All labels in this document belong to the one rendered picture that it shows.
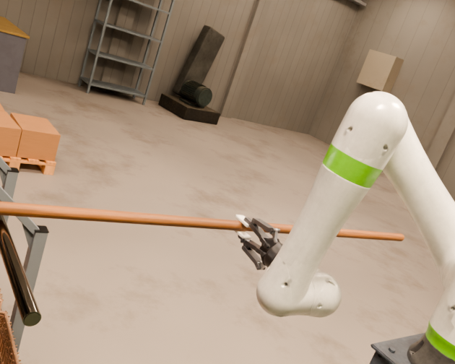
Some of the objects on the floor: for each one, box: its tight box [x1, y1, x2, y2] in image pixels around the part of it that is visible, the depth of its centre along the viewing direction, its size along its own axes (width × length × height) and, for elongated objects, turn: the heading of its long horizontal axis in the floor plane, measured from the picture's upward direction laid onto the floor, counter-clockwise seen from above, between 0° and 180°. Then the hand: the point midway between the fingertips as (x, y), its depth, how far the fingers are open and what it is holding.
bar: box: [0, 139, 49, 352], centre depth 154 cm, size 31×127×118 cm, turn 166°
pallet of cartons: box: [0, 95, 61, 176], centre depth 465 cm, size 106×74×38 cm
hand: (242, 226), depth 146 cm, fingers closed on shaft, 3 cm apart
